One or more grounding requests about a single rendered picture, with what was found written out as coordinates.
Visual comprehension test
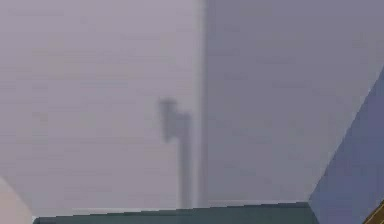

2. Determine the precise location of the brown wooden furniture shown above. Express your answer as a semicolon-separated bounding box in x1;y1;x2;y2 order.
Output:
361;199;384;224

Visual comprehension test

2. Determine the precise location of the white rounded fixture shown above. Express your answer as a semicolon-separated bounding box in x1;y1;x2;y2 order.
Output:
0;176;34;224

